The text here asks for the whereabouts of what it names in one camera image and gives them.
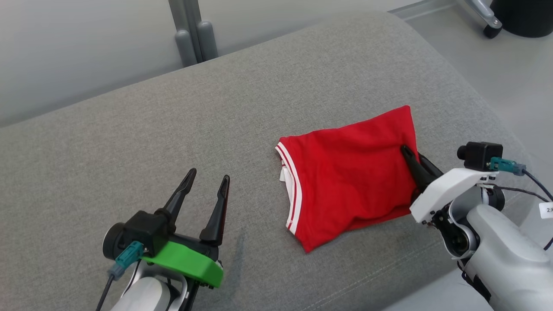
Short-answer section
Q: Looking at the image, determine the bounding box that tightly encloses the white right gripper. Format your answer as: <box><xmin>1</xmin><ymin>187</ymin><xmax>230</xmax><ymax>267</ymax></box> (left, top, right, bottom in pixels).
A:
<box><xmin>400</xmin><ymin>145</ymin><xmax>497</xmax><ymax>224</ymax></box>

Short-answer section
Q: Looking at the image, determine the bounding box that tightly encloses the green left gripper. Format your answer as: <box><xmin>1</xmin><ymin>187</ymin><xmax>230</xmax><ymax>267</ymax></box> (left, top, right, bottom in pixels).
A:
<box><xmin>140</xmin><ymin>168</ymin><xmax>230</xmax><ymax>289</ymax></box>

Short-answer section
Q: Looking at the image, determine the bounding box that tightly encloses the red jersey with white sleeves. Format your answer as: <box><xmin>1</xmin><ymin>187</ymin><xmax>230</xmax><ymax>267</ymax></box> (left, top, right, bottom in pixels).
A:
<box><xmin>275</xmin><ymin>105</ymin><xmax>422</xmax><ymax>254</ymax></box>

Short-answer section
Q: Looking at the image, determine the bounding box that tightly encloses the grey caster leg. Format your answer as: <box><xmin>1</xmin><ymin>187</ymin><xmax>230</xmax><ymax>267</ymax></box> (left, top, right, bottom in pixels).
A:
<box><xmin>464</xmin><ymin>0</ymin><xmax>503</xmax><ymax>39</ymax></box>

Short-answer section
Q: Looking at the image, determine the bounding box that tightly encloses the black round bin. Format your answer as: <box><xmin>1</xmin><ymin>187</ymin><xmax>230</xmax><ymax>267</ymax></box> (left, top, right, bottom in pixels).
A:
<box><xmin>489</xmin><ymin>0</ymin><xmax>553</xmax><ymax>38</ymax></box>

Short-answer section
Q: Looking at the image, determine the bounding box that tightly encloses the left teal-plug camera cable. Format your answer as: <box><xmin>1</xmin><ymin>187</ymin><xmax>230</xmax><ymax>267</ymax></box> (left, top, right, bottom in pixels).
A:
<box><xmin>96</xmin><ymin>241</ymin><xmax>144</xmax><ymax>311</ymax></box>

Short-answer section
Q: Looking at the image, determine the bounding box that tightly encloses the grey partition post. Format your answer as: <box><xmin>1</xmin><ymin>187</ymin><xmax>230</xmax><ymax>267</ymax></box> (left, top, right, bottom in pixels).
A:
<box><xmin>168</xmin><ymin>0</ymin><xmax>219</xmax><ymax>67</ymax></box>

